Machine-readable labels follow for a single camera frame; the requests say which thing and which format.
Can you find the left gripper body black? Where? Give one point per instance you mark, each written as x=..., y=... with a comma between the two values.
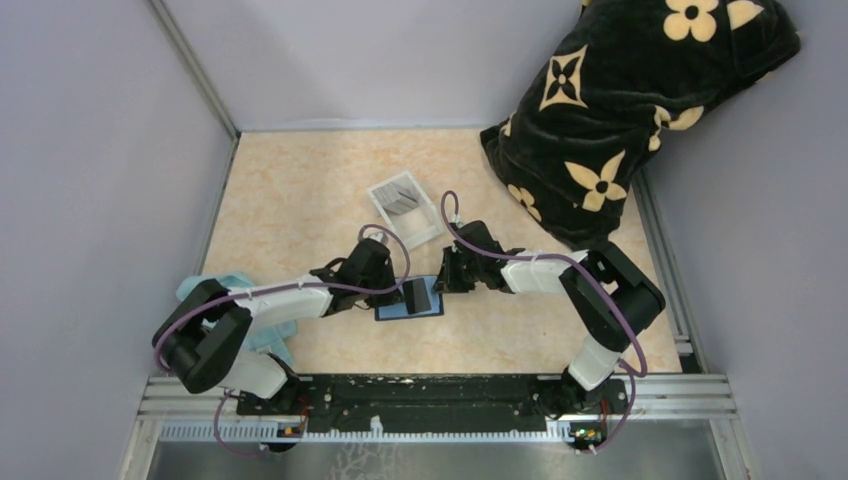
x=373, y=300

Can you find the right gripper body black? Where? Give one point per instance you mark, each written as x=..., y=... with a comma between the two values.
x=461, y=273

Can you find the navy blue card holder wallet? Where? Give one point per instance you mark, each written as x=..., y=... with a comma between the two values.
x=397, y=311

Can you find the white plastic card box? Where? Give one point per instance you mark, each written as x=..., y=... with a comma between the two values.
x=417, y=227

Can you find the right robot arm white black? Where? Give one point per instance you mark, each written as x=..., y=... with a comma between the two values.
x=614, y=299

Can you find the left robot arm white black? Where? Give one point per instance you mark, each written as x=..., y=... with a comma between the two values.
x=203, y=341

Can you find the grey card stack in box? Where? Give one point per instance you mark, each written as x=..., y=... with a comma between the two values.
x=395, y=198

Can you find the light blue cloth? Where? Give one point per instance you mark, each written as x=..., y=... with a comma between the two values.
x=268, y=340

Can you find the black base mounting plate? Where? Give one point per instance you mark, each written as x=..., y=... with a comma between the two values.
x=497, y=403

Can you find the black floral patterned pillow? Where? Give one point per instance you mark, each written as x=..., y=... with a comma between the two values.
x=628, y=71

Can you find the aluminium front rail frame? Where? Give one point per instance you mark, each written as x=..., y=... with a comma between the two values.
x=213, y=415

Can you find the aluminium side rail right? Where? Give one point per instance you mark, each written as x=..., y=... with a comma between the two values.
x=683, y=331

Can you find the aluminium corner post left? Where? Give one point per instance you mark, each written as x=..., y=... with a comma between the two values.
x=190, y=61

